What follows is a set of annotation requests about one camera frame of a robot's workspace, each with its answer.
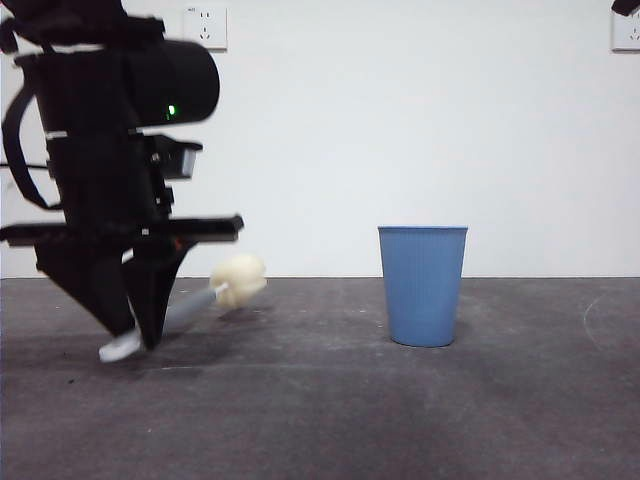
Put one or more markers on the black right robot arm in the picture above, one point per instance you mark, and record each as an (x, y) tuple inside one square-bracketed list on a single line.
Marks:
[(627, 5)]

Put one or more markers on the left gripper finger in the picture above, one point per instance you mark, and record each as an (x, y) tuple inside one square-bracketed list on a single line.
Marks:
[(85, 280), (152, 295)]

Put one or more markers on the white wall socket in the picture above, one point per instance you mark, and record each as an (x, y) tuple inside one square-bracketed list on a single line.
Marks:
[(627, 35), (212, 25)]

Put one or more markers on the blue ribbed plastic cup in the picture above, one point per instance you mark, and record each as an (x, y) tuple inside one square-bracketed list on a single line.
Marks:
[(422, 290)]

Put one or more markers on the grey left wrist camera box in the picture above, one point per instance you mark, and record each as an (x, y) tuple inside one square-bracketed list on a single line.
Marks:
[(189, 162)]

